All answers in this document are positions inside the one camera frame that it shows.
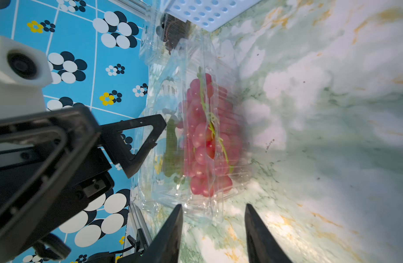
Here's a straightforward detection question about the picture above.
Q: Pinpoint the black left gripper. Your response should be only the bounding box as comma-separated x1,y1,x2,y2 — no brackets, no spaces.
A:
0,106,166,263

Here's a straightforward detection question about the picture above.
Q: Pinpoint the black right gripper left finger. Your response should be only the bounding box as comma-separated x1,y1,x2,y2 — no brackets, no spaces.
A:
138,204,183,263

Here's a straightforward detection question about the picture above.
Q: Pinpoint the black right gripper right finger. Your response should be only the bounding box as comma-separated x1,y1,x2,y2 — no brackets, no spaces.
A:
245,204,292,263

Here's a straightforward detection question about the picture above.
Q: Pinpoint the green grape bunch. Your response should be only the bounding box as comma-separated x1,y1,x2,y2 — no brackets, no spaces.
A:
163,117,180,177

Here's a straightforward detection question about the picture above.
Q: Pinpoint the red grape bunch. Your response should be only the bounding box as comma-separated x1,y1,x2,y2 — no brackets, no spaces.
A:
205,80,243,196
178,73,214,197

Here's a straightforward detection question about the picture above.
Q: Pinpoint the clear plastic clamshell container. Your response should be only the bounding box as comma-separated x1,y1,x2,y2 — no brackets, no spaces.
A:
140,1,215,66

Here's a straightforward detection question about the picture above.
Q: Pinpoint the black grape bunch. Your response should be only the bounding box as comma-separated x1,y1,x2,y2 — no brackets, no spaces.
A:
155,13,190,54

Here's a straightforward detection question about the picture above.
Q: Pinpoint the white perforated plastic basket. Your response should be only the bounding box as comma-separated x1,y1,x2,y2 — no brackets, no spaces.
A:
160,0,259,32

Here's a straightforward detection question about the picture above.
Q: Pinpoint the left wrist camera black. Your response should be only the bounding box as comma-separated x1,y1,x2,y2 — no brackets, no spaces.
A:
0,36,52,119

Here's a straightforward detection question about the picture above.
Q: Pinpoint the aluminium corner post left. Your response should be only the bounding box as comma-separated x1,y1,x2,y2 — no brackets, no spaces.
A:
109,0,152,21

